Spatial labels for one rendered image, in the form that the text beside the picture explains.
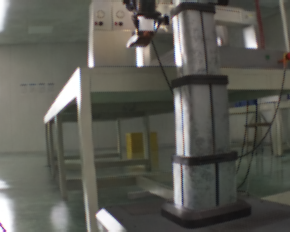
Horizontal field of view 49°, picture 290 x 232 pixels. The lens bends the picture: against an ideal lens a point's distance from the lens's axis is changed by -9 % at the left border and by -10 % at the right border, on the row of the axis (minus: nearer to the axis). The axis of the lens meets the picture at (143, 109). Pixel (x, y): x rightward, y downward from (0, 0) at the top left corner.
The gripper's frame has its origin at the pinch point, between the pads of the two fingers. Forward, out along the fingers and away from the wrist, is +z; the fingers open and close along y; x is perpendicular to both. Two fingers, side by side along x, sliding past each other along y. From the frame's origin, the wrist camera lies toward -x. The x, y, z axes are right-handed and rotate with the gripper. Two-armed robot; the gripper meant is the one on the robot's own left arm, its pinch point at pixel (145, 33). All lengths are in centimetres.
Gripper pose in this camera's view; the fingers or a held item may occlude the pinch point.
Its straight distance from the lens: 138.0
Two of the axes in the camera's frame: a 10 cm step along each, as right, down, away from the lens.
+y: -9.7, 0.4, -2.2
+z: -0.6, 9.0, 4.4
